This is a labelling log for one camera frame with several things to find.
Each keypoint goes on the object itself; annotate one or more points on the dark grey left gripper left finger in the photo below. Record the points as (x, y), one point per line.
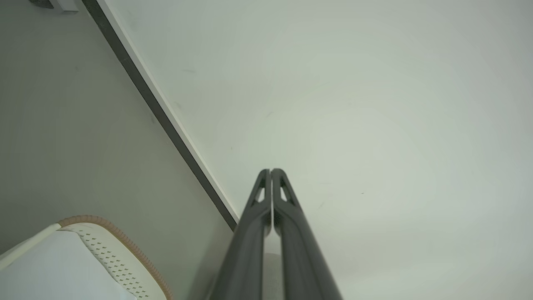
(245, 250)

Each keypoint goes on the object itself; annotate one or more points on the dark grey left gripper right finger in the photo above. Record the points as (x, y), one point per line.
(304, 258)

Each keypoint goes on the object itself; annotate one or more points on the white and black skirting strip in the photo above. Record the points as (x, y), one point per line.
(162, 112)

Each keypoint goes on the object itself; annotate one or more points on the white wall socket box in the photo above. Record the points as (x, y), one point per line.
(66, 5)

